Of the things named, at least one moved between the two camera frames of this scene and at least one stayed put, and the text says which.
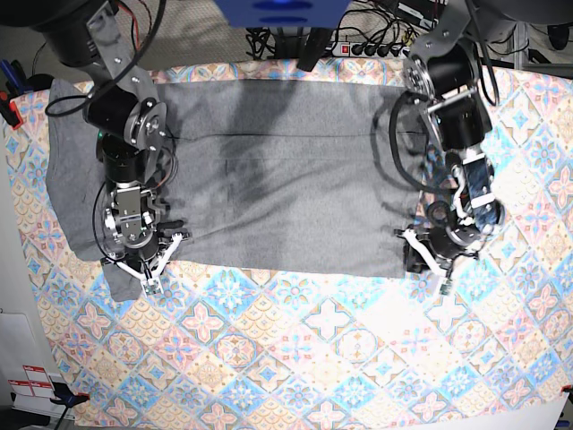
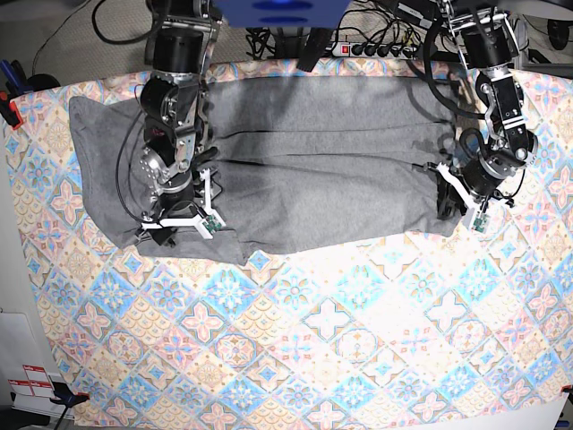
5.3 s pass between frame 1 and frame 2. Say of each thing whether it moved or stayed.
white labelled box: stayed
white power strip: stayed
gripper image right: moved
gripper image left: moved
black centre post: stayed
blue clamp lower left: stayed
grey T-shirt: moved
